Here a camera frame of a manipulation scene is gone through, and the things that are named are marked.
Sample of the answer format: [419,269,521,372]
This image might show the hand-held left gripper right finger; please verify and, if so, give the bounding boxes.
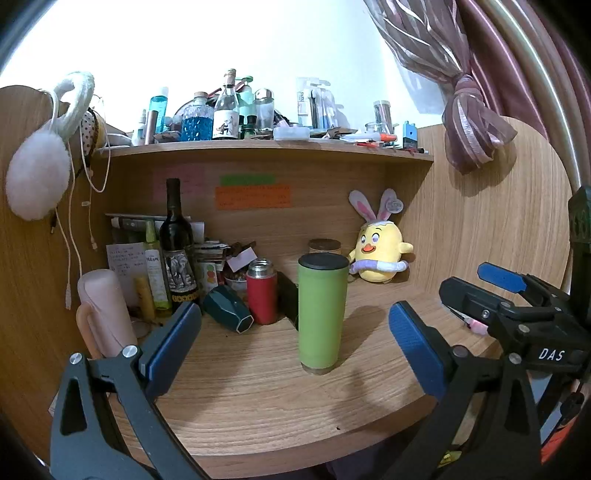
[383,301,543,480]

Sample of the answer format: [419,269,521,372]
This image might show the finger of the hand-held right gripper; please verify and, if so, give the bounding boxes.
[438,277,516,331]
[478,262,570,315]

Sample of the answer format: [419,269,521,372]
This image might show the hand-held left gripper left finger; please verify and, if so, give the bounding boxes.
[50,301,208,480]

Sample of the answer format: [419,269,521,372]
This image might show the green cup with black lid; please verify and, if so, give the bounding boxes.
[297,252,350,376]

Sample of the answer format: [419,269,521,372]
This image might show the small yellow tube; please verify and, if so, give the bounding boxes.
[134,276,156,321]

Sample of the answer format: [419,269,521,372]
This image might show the teal ceramic mug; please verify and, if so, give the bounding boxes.
[202,285,255,334]

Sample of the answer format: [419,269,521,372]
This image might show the wooden shelf unit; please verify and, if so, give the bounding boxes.
[0,85,573,467]

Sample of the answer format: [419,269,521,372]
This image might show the yellow-green spray bottle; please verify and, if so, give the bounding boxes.
[143,220,172,319]

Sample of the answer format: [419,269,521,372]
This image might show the small bowl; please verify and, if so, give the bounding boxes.
[224,271,250,301]

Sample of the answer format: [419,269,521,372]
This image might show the white handwritten paper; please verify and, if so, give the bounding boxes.
[106,242,147,308]

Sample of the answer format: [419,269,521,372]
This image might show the stack of papers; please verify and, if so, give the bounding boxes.
[194,240,230,278]

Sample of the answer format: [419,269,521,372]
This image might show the red thermos flask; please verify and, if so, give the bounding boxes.
[245,258,279,326]

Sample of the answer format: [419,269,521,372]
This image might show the yellow plush chick bunny ears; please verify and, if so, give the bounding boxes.
[347,188,415,284]

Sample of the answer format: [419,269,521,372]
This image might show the dark wine bottle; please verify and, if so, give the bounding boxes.
[158,178,201,315]

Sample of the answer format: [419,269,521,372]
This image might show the pink card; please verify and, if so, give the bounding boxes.
[226,247,258,272]

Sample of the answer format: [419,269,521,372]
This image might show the jar with brown lid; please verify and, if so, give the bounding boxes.
[308,238,343,257]

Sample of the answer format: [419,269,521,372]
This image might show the pink striped curtain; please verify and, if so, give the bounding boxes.
[362,0,591,185]

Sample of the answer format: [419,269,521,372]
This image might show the pink sticky note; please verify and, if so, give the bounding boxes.
[153,165,205,197]

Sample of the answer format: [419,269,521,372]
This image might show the orange sticky note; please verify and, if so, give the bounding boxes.
[215,184,293,211]

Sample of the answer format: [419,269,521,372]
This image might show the green sticky note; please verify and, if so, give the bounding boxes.
[220,174,276,186]

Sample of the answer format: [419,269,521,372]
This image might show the clear glass jar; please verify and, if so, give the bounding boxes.
[373,100,394,134]

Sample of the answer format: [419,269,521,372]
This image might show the white fluffy earmuffs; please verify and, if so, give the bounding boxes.
[6,71,96,219]

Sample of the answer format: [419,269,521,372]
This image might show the glass bottle with blue liquid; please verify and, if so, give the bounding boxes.
[180,91,215,142]

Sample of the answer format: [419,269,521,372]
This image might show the polka dot headband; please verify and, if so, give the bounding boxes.
[81,108,106,158]

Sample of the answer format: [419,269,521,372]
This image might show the tall blue plastic bottle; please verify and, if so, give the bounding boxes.
[148,87,169,137]

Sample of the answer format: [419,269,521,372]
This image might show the clear labelled glass bottle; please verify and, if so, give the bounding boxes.
[212,69,241,140]

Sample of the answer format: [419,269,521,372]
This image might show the packaged toothbrushes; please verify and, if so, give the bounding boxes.
[295,78,338,130]

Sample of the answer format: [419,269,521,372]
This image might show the small clear glass bottle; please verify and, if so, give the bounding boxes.
[254,89,276,132]

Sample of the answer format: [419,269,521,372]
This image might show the pale green pump bottle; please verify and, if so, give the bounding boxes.
[238,76,257,121]

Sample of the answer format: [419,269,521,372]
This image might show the pink tumbler with handle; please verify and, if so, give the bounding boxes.
[76,269,139,361]

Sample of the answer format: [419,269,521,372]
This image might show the white cable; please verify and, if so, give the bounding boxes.
[48,92,112,310]

